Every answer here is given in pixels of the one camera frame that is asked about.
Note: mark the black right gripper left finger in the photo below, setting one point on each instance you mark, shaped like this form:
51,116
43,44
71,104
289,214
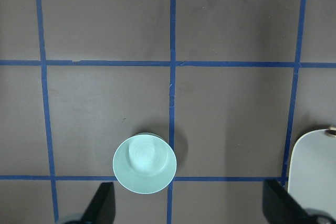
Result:
101,208

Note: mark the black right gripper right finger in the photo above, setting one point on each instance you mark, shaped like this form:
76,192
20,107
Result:
279,207

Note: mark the white toaster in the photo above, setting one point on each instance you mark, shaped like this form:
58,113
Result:
312,172

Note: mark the green bowl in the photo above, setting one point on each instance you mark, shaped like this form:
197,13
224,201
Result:
144,163

